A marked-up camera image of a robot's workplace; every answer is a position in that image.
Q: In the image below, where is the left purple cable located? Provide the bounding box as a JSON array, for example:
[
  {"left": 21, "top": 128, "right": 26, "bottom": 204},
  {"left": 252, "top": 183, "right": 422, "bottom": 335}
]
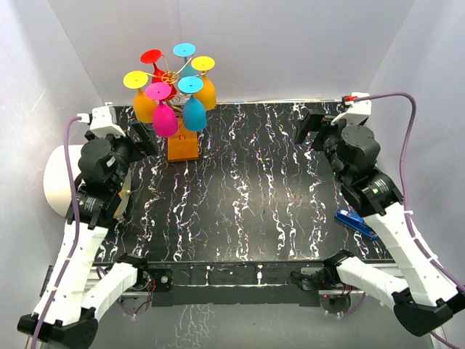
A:
[{"left": 31, "top": 116, "right": 83, "bottom": 349}]

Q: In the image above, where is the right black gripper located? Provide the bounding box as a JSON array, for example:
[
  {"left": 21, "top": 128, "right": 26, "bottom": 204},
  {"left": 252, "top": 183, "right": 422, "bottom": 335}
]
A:
[{"left": 295, "top": 110, "right": 356, "bottom": 183}]

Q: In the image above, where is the black front mounting rail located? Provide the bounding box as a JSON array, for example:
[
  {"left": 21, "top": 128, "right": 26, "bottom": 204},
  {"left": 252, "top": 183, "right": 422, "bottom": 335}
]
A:
[{"left": 97, "top": 260, "right": 368, "bottom": 310}]

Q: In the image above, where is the teal wine glass back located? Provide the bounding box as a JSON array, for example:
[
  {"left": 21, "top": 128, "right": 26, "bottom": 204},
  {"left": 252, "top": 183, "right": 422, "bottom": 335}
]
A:
[{"left": 173, "top": 43, "right": 197, "bottom": 78}]

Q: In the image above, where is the blue stapler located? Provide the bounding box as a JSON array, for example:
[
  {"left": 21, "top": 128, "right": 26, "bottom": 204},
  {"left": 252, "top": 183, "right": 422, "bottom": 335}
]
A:
[{"left": 334, "top": 209, "right": 379, "bottom": 241}]

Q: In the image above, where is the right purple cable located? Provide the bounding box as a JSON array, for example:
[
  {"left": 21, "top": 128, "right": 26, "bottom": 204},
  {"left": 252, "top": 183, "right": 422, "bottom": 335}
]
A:
[{"left": 341, "top": 92, "right": 465, "bottom": 349}]

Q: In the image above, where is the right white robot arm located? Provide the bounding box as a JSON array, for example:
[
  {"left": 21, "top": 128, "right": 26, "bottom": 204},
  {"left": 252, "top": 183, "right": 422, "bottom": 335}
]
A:
[{"left": 293, "top": 113, "right": 464, "bottom": 337}]

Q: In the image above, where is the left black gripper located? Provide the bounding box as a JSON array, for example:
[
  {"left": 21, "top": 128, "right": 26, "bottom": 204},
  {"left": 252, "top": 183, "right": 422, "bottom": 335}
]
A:
[{"left": 100, "top": 120, "right": 157, "bottom": 191}]

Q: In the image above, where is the magenta wine glass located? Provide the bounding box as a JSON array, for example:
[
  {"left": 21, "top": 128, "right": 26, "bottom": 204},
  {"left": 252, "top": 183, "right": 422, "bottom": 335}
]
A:
[{"left": 145, "top": 82, "right": 179, "bottom": 137}]

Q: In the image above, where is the blue wine glass front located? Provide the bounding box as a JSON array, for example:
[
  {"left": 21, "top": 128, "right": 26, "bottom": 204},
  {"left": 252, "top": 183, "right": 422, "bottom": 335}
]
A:
[{"left": 178, "top": 76, "right": 207, "bottom": 132}]

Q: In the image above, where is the gold wire glass rack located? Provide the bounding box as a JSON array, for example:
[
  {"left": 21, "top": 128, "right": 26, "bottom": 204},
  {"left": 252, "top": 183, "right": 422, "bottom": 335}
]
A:
[{"left": 153, "top": 54, "right": 193, "bottom": 121}]

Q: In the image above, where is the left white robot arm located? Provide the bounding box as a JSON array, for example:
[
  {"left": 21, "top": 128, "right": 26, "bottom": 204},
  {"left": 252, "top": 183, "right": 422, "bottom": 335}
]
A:
[{"left": 17, "top": 121, "right": 158, "bottom": 348}]

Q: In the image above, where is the purple cable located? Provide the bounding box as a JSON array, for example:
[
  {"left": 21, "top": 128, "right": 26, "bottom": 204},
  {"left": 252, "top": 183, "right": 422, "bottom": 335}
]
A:
[
  {"left": 341, "top": 92, "right": 465, "bottom": 349},
  {"left": 31, "top": 116, "right": 83, "bottom": 349}
]

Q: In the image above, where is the white cylinder drum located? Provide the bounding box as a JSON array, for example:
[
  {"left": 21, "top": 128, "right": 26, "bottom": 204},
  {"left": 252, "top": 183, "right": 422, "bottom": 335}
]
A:
[{"left": 43, "top": 145, "right": 71, "bottom": 217}]

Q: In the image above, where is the orange glass yellow base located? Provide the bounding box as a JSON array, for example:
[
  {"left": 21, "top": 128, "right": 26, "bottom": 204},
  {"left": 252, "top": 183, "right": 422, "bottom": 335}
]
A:
[
  {"left": 123, "top": 71, "right": 157, "bottom": 124},
  {"left": 191, "top": 56, "right": 217, "bottom": 111}
]

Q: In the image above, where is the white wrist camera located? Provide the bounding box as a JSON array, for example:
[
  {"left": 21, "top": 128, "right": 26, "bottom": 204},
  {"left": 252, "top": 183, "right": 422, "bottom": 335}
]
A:
[
  {"left": 331, "top": 92, "right": 371, "bottom": 126},
  {"left": 76, "top": 105, "right": 126, "bottom": 138}
]

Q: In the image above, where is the red wine glass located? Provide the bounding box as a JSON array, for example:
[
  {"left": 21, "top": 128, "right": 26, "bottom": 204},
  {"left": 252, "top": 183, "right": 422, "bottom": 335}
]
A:
[{"left": 140, "top": 49, "right": 168, "bottom": 84}]

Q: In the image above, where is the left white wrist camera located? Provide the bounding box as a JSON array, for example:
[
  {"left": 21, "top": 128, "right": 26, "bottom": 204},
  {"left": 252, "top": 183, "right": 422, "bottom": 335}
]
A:
[{"left": 76, "top": 105, "right": 126, "bottom": 138}]

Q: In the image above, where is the orange wooden rack base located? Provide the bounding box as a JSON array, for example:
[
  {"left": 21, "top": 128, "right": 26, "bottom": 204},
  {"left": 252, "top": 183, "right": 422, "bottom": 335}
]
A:
[{"left": 167, "top": 127, "right": 199, "bottom": 162}]

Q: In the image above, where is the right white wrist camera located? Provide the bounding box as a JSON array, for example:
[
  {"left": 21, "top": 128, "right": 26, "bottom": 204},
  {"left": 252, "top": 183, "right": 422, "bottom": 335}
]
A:
[{"left": 331, "top": 92, "right": 371, "bottom": 126}]

